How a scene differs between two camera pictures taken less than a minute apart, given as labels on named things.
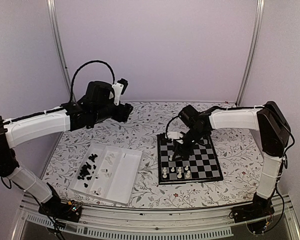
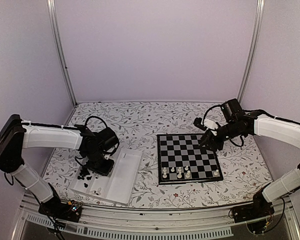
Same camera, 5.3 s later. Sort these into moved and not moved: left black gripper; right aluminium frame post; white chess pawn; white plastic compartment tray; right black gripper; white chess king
Moved: left black gripper; right black gripper
Not moved: white plastic compartment tray; white chess pawn; right aluminium frame post; white chess king
